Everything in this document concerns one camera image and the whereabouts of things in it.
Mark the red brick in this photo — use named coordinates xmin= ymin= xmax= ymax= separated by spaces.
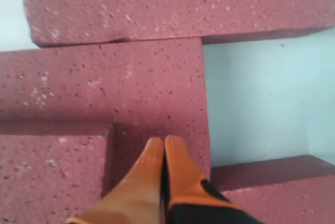
xmin=24 ymin=0 xmax=334 ymax=47
xmin=1 ymin=121 xmax=114 ymax=223
xmin=1 ymin=38 xmax=211 ymax=175

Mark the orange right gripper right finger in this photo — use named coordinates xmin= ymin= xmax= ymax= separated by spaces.
xmin=165 ymin=135 xmax=260 ymax=223

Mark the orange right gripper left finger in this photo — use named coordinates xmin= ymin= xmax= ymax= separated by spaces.
xmin=66 ymin=137 xmax=164 ymax=224

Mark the right middle red brick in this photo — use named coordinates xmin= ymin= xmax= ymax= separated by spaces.
xmin=1 ymin=38 xmax=211 ymax=175

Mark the right inner red brick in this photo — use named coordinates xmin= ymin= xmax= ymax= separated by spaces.
xmin=1 ymin=121 xmax=114 ymax=223

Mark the back right red brick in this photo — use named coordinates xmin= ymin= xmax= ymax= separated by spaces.
xmin=24 ymin=0 xmax=334 ymax=47

